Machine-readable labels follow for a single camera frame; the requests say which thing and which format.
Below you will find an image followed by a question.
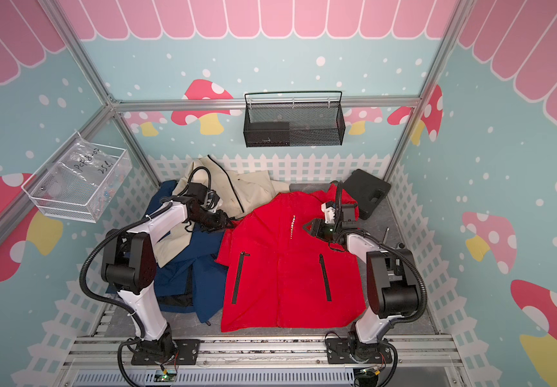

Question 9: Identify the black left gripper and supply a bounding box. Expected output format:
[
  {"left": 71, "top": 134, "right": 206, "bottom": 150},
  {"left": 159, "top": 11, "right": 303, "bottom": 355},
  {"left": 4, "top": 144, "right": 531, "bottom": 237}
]
[{"left": 188, "top": 207, "right": 233, "bottom": 233}]

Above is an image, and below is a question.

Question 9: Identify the beige jacket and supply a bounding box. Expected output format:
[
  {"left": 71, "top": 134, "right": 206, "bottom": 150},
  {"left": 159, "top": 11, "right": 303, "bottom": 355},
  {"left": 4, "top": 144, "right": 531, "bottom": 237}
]
[{"left": 152, "top": 155, "right": 291, "bottom": 269}]

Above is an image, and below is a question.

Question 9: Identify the blue jacket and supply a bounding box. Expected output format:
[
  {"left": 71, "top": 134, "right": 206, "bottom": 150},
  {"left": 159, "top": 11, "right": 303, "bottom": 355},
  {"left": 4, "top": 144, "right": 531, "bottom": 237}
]
[{"left": 146, "top": 194, "right": 226, "bottom": 323}]

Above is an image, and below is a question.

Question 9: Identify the red jacket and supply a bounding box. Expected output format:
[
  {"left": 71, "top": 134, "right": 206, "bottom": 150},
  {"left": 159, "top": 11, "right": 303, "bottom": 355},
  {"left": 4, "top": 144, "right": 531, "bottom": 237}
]
[{"left": 217, "top": 185, "right": 366, "bottom": 332}]

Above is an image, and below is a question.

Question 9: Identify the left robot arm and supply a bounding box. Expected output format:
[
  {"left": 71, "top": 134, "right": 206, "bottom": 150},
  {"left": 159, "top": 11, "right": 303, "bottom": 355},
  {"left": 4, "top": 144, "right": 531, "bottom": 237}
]
[{"left": 78, "top": 182, "right": 235, "bottom": 368}]

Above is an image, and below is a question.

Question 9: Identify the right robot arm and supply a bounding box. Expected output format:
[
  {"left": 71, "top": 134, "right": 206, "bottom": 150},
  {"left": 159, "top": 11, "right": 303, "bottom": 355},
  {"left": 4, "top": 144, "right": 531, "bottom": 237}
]
[{"left": 304, "top": 182, "right": 428, "bottom": 365}]

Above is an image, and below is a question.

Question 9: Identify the black plastic tool case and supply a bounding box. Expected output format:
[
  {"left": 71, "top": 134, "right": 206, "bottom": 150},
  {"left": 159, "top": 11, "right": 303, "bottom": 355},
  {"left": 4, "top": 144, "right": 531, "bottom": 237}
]
[{"left": 343, "top": 169, "right": 391, "bottom": 220}]

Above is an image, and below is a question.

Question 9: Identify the clear plastic bag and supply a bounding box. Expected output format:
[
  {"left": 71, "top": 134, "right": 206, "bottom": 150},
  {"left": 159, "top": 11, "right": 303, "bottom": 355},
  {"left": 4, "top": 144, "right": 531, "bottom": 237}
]
[{"left": 45, "top": 134, "right": 129, "bottom": 216}]

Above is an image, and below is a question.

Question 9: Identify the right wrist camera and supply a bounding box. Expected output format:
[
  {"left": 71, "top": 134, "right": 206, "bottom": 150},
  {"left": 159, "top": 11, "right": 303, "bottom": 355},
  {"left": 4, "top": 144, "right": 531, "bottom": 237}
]
[{"left": 321, "top": 201, "right": 338, "bottom": 224}]

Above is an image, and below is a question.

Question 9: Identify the black wire mesh basket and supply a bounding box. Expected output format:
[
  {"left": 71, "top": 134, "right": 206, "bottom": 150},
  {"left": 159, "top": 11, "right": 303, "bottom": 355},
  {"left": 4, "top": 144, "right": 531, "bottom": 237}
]
[{"left": 243, "top": 90, "right": 346, "bottom": 148}]

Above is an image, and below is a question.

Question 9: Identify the horizontal aluminium frame bar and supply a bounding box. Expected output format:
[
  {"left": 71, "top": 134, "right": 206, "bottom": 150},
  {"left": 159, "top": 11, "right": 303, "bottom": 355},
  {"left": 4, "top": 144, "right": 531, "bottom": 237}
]
[{"left": 114, "top": 96, "right": 420, "bottom": 113}]

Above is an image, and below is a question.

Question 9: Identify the white wire basket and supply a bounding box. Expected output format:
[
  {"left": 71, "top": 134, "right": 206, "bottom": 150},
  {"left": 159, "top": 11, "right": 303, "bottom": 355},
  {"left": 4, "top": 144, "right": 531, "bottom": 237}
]
[{"left": 20, "top": 131, "right": 133, "bottom": 224}]

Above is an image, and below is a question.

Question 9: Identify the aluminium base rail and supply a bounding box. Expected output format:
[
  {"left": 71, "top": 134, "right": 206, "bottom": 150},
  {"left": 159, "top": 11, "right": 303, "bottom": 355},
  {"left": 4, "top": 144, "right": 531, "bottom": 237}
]
[{"left": 60, "top": 335, "right": 468, "bottom": 387}]

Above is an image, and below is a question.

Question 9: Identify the aluminium frame post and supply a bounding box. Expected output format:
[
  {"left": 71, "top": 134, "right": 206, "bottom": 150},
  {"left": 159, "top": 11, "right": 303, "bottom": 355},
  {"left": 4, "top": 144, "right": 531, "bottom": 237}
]
[{"left": 38, "top": 0, "right": 163, "bottom": 185}]

